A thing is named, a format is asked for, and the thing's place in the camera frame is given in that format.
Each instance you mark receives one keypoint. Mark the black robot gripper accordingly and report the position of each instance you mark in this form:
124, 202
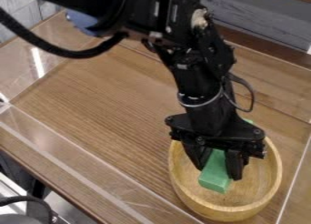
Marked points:
210, 126

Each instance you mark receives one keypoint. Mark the green rectangular block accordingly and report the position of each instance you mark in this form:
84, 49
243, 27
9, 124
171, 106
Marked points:
212, 177

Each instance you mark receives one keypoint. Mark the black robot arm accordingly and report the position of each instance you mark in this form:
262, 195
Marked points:
175, 28

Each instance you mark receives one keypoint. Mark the brown wooden bowl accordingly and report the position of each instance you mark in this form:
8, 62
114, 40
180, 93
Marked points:
247, 196

